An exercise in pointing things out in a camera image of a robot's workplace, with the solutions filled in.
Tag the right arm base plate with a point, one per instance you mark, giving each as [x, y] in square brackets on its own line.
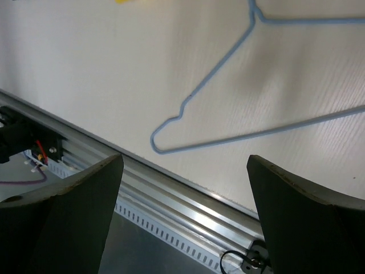
[254, 260]

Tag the aluminium rail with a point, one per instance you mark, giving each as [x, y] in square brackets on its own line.
[81, 151]

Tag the blue hanger of olive shorts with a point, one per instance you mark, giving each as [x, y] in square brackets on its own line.
[254, 13]

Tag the yellow shorts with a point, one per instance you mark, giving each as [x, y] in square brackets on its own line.
[120, 2]

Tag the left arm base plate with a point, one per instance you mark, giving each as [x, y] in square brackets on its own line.
[24, 134]

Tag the slotted cable duct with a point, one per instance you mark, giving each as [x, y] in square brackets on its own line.
[196, 226]

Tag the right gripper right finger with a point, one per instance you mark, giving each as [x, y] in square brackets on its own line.
[307, 228]

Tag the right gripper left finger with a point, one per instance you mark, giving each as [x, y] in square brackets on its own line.
[62, 227]

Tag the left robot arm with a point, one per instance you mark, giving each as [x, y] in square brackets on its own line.
[4, 146]

